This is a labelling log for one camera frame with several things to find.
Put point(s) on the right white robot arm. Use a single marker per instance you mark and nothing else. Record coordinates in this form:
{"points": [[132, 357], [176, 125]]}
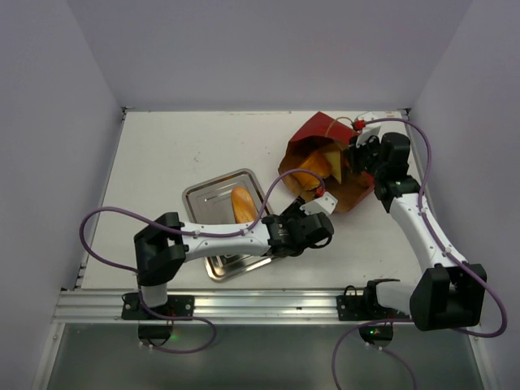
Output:
{"points": [[446, 296]]}

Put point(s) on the red paper bag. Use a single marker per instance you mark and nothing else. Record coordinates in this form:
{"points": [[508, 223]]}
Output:
{"points": [[317, 151]]}

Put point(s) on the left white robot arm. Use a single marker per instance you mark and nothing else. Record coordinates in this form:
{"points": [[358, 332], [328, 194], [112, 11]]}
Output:
{"points": [[164, 246]]}

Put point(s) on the long bread loaf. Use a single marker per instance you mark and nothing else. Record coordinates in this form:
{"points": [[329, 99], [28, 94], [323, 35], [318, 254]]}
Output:
{"points": [[243, 206]]}

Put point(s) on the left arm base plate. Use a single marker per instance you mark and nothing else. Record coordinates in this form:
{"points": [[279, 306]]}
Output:
{"points": [[176, 306]]}

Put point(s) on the aluminium mounting rail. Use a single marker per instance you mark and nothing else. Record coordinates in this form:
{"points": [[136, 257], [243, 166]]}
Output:
{"points": [[220, 306]]}

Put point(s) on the yellow triangular sandwich bread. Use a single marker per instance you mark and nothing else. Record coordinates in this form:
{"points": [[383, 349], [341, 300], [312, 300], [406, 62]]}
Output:
{"points": [[336, 159]]}

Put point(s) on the metal tray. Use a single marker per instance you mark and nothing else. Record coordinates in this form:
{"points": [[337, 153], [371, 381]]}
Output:
{"points": [[210, 202]]}

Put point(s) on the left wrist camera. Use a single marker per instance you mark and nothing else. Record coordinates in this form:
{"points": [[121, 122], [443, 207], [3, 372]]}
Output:
{"points": [[324, 203]]}

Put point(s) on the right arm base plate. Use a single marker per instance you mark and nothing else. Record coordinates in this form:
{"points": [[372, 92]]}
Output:
{"points": [[360, 304]]}

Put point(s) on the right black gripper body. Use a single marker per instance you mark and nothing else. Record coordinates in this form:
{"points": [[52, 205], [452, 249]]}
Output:
{"points": [[359, 152]]}

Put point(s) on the round flower bread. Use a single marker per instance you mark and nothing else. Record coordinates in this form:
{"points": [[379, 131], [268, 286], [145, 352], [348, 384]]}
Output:
{"points": [[318, 165]]}

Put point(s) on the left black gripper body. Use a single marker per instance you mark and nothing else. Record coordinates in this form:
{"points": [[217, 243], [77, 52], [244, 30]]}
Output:
{"points": [[293, 211]]}

